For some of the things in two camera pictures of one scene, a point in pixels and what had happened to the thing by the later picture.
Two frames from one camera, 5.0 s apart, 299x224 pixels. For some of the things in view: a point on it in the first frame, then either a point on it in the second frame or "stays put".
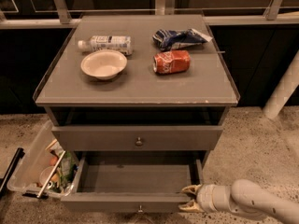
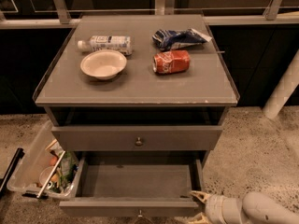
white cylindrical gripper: x=205 y=198 -> x=214 y=207
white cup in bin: x=45 y=175 stays put
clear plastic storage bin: x=44 y=169 stays put
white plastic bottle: x=120 y=43 stays put
